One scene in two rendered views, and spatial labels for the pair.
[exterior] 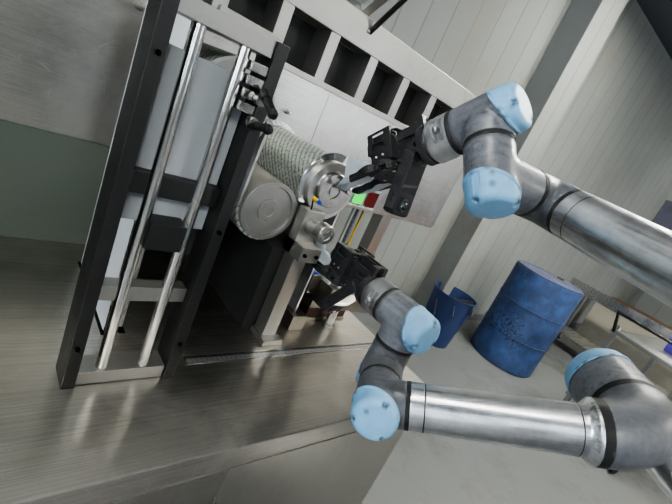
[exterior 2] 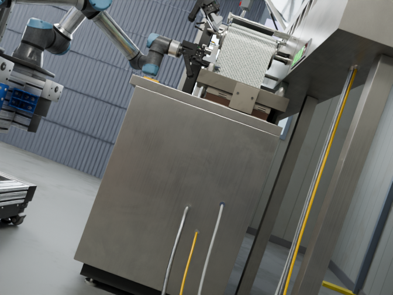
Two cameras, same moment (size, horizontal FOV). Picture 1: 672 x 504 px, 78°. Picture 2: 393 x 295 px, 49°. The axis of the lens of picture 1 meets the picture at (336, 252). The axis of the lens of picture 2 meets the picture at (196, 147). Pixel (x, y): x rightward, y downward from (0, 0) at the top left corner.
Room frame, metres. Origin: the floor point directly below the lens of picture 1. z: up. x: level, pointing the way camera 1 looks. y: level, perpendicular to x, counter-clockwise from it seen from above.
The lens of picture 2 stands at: (2.43, -1.34, 0.68)
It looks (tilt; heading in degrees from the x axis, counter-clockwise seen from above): 1 degrees up; 137
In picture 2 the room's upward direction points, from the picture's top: 20 degrees clockwise
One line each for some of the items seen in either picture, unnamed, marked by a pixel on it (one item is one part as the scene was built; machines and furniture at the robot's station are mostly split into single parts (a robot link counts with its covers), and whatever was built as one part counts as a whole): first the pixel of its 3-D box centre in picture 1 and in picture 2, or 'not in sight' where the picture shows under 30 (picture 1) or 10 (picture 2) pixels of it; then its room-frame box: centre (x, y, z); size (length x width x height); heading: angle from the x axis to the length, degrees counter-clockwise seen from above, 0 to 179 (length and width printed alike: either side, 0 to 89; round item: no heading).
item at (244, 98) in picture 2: not in sight; (243, 98); (1.18, 0.00, 0.96); 0.10 x 0.03 x 0.11; 46
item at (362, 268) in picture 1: (356, 273); (192, 53); (0.82, -0.06, 1.12); 0.12 x 0.08 x 0.09; 46
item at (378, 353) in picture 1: (382, 368); (151, 63); (0.69, -0.17, 1.01); 0.11 x 0.08 x 0.11; 175
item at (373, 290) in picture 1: (378, 297); (175, 49); (0.76, -0.11, 1.11); 0.08 x 0.05 x 0.08; 136
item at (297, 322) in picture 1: (270, 291); not in sight; (0.99, 0.11, 0.92); 0.28 x 0.04 x 0.04; 46
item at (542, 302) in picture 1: (524, 317); not in sight; (3.73, -1.85, 0.46); 0.63 x 0.61 x 0.92; 42
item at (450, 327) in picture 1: (446, 315); not in sight; (3.43, -1.11, 0.26); 0.44 x 0.40 x 0.51; 44
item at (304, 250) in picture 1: (290, 278); (202, 75); (0.81, 0.06, 1.05); 0.06 x 0.05 x 0.31; 46
